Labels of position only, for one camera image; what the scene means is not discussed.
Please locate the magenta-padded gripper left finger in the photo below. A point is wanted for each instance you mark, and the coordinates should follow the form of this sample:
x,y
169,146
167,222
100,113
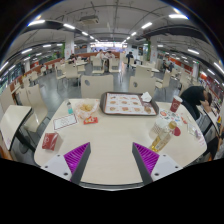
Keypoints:
x,y
78,156

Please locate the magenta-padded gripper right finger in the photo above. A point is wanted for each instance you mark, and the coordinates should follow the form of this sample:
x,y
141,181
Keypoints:
x,y
146,157

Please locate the clear bottle with tan cap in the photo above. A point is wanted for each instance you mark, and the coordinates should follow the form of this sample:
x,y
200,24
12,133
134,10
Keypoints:
x,y
160,141

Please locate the red paper box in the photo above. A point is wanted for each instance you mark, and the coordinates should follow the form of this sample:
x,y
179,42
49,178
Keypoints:
x,y
50,140

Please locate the white printed card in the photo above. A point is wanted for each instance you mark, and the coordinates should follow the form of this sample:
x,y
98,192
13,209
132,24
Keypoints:
x,y
65,121

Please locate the small red sauce packet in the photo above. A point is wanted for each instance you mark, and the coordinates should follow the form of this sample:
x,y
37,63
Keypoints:
x,y
90,120

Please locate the flat round red coaster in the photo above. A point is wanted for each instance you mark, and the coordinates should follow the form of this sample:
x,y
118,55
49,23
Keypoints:
x,y
177,132

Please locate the colourful printed leaflet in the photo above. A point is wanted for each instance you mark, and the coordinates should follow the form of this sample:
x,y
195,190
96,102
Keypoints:
x,y
168,116

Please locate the clear plastic bag with food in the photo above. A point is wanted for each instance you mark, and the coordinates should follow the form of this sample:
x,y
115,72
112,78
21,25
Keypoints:
x,y
86,108

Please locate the clear plastic packet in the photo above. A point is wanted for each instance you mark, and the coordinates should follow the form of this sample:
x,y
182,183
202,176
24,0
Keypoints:
x,y
193,130

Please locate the pink printed table sticker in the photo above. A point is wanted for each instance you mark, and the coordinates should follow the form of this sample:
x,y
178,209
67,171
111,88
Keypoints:
x,y
201,140

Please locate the printed paper tray liner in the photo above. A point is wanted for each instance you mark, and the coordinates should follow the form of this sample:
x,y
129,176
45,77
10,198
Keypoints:
x,y
125,103

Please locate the dark brown food tray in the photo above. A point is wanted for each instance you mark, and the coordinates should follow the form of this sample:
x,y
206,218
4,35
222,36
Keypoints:
x,y
102,101

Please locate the crumpled white napkin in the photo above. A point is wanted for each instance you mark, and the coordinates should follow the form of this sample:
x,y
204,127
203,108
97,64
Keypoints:
x,y
146,97

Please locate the red paper cup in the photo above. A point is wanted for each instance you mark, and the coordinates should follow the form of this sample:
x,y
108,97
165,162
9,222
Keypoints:
x,y
175,104

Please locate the beige chair with round hole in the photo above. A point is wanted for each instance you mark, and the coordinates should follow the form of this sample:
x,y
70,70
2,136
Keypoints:
x,y
96,87
143,86

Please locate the beige neighbouring table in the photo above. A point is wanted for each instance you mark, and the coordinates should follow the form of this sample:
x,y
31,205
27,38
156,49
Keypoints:
x,y
13,121
208,116

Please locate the person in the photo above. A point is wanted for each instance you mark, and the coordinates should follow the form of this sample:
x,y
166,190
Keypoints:
x,y
109,54
129,58
195,96
100,54

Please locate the far beige chairs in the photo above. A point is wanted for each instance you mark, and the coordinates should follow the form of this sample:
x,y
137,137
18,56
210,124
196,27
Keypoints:
x,y
71,71

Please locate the ceiling air conditioner unit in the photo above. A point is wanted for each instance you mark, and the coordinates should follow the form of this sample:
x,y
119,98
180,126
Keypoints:
x,y
89,19

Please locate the ceiling lights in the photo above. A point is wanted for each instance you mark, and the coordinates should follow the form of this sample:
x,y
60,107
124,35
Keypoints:
x,y
36,22

